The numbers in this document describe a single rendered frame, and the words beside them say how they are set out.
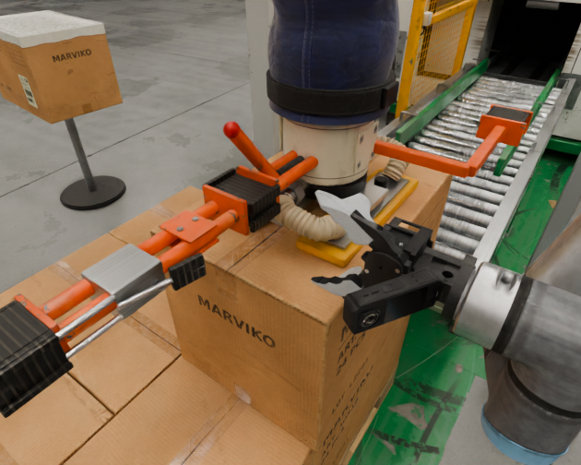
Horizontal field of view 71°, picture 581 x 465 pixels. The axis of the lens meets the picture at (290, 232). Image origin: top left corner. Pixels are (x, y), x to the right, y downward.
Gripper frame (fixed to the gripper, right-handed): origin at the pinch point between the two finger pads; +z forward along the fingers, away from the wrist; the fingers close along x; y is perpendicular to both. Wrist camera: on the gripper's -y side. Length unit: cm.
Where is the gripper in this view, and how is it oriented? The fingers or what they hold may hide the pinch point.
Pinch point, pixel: (309, 241)
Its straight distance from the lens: 54.8
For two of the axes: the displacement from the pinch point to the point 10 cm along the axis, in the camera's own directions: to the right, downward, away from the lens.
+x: 0.0, -8.0, -6.1
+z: -8.2, -3.5, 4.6
